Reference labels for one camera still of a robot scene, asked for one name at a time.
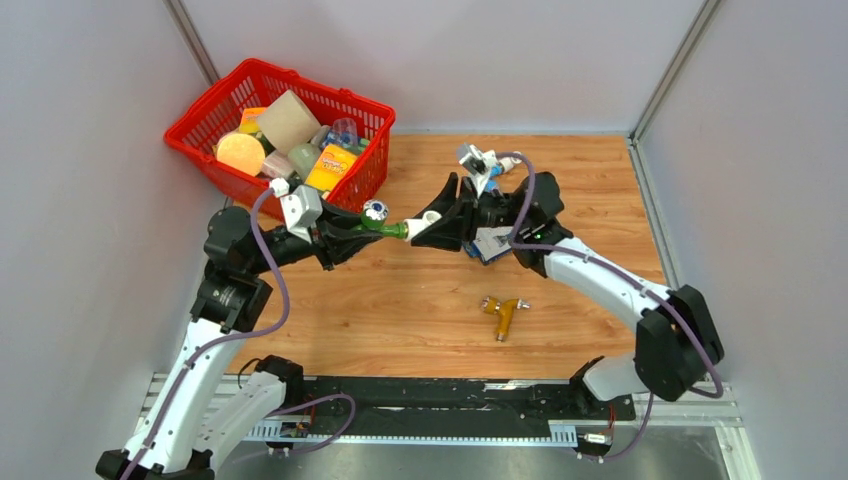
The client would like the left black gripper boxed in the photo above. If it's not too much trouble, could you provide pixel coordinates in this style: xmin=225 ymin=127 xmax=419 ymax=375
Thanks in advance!
xmin=249 ymin=193 xmax=385 ymax=275

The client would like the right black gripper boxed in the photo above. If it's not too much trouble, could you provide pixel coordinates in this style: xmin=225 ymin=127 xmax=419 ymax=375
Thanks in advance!
xmin=406 ymin=173 xmax=529 ymax=252

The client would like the white pipe elbow fitting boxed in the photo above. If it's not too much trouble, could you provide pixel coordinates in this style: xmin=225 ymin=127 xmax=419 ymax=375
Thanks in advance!
xmin=402 ymin=210 xmax=442 ymax=242

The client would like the green water faucet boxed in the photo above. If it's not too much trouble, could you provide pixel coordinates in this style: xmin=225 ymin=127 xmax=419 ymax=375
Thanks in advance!
xmin=352 ymin=199 xmax=409 ymax=240

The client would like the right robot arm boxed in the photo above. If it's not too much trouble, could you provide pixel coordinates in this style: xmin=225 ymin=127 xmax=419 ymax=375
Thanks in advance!
xmin=406 ymin=172 xmax=725 ymax=419

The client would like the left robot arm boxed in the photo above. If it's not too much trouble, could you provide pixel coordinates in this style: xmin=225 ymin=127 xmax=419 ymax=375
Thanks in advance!
xmin=95 ymin=202 xmax=381 ymax=479

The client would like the razor blister pack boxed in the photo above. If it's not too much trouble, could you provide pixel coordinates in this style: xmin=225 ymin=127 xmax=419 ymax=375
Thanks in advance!
xmin=463 ymin=226 xmax=512 ymax=265

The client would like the yellow orange snack packet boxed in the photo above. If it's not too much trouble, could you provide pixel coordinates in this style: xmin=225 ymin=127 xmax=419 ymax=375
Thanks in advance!
xmin=305 ymin=144 xmax=358 ymax=192

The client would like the blue faucet with white fitting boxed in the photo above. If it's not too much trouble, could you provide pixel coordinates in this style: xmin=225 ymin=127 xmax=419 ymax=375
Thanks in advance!
xmin=485 ymin=156 xmax=523 ymax=192

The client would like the pale green soap bar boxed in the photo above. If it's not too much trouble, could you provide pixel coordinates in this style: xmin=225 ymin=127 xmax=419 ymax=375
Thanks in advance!
xmin=287 ymin=143 xmax=322 ymax=180

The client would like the pink wrapped soap bar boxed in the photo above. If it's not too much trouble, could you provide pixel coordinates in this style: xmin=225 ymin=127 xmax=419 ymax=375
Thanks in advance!
xmin=260 ymin=150 xmax=296 ymax=181

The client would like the yellow brass faucet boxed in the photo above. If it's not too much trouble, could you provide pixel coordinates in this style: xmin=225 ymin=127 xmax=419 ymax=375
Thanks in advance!
xmin=481 ymin=296 xmax=531 ymax=342

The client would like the brown cardboard box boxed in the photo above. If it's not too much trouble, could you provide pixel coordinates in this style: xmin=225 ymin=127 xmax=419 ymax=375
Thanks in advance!
xmin=257 ymin=90 xmax=322 ymax=153

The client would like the orange round sponge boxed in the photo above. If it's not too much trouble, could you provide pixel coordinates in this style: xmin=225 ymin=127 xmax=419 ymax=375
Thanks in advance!
xmin=214 ymin=132 xmax=266 ymax=176

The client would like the orange packet in basket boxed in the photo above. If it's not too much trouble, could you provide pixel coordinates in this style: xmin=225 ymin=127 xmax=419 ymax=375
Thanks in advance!
xmin=237 ymin=107 xmax=266 ymax=135

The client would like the red plastic shopping basket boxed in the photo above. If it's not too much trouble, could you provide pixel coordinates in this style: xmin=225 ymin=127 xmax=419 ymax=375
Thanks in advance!
xmin=163 ymin=58 xmax=396 ymax=212

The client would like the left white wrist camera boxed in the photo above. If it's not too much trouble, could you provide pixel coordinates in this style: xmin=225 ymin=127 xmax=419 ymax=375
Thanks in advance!
xmin=281 ymin=185 xmax=323 ymax=243

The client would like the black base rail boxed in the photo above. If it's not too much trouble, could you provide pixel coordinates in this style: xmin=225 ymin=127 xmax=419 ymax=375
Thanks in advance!
xmin=286 ymin=376 xmax=636 ymax=438

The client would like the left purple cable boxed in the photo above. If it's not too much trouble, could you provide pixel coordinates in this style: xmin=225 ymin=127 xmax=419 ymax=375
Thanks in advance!
xmin=119 ymin=178 xmax=357 ymax=480

